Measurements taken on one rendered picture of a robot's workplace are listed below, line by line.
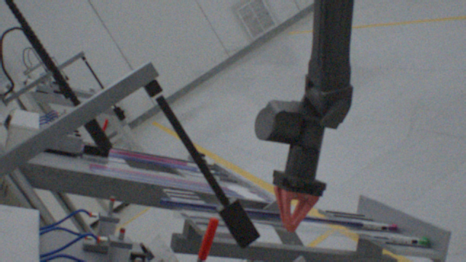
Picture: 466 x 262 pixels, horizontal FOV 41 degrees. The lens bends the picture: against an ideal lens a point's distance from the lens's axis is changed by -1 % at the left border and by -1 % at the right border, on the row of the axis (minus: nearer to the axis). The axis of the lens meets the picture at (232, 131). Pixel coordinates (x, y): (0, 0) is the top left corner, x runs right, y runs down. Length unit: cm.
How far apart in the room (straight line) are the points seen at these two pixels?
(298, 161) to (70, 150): 100
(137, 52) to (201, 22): 94
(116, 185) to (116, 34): 672
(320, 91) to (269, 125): 10
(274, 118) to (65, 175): 73
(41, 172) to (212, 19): 705
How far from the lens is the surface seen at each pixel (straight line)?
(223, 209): 59
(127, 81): 55
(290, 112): 107
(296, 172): 111
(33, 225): 79
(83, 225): 240
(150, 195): 168
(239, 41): 867
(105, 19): 832
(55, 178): 165
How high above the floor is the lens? 140
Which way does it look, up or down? 15 degrees down
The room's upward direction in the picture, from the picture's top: 31 degrees counter-clockwise
